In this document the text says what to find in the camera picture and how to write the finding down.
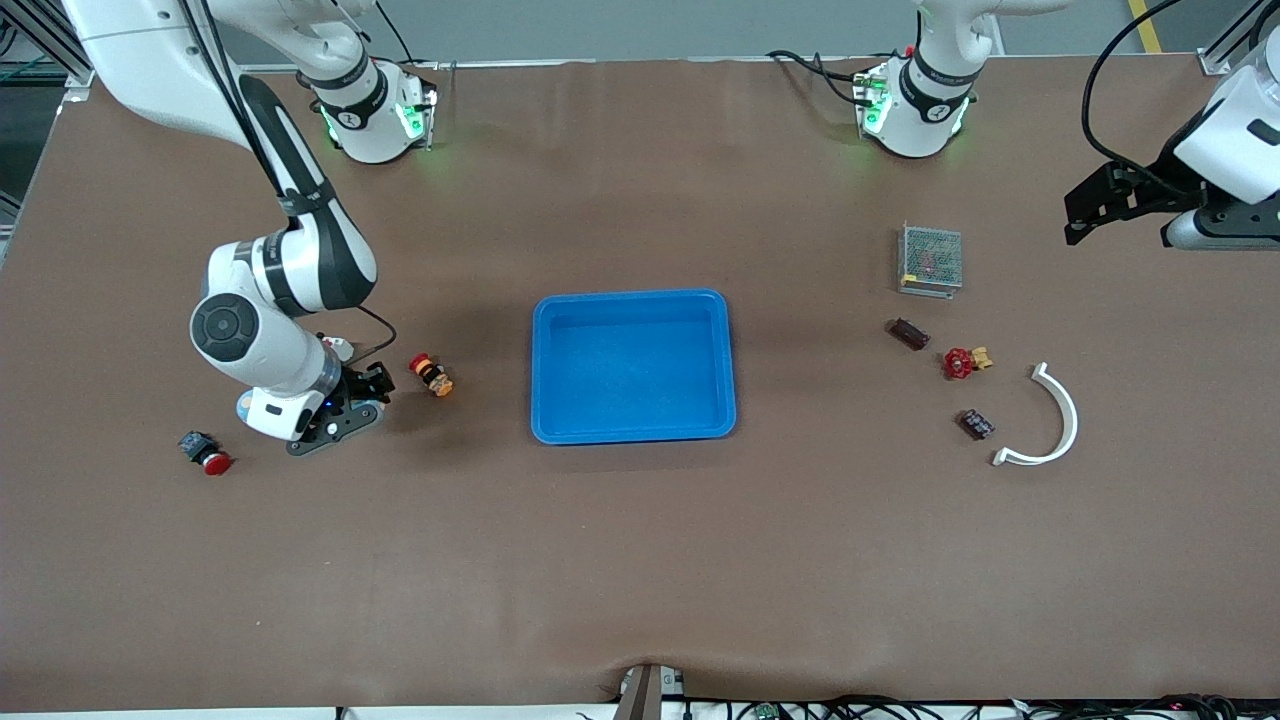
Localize blue plastic tray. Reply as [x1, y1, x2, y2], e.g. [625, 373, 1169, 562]
[530, 289, 738, 446]

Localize black left base cable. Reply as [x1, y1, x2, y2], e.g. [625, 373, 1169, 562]
[767, 48, 873, 109]

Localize black base cable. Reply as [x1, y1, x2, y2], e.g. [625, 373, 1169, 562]
[375, 0, 441, 69]
[767, 48, 873, 109]

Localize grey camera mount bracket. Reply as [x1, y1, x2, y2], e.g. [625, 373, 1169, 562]
[612, 662, 687, 720]

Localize metal mesh power supply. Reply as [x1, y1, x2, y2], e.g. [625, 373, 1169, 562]
[897, 222, 964, 299]

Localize white curved plastic piece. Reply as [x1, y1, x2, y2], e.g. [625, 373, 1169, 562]
[991, 362, 1080, 468]

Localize aluminium frame post with bracket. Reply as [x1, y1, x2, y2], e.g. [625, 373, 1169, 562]
[1197, 0, 1266, 77]
[0, 0, 99, 101]

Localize black right base cable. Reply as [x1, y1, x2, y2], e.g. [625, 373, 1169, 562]
[375, 0, 441, 69]

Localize yellow emergency stop switch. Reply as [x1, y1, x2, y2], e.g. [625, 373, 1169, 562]
[408, 353, 456, 398]

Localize red mushroom push button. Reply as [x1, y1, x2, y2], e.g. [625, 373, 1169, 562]
[178, 430, 234, 476]

